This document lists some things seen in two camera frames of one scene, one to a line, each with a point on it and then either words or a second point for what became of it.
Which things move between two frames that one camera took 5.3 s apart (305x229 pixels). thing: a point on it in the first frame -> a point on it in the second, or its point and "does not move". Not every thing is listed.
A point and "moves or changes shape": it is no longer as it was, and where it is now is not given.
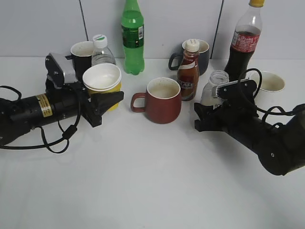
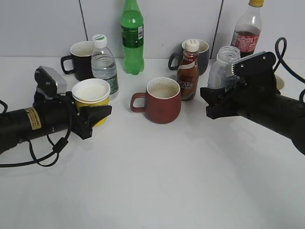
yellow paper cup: (103, 78) moves or changes shape
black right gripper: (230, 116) -> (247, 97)
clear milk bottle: (208, 95) moves or changes shape
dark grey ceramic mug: (204, 47) does not move
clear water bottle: (101, 54) does not move
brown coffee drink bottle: (188, 70) does not move
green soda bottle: (133, 37) does not move
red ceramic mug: (163, 100) does not move
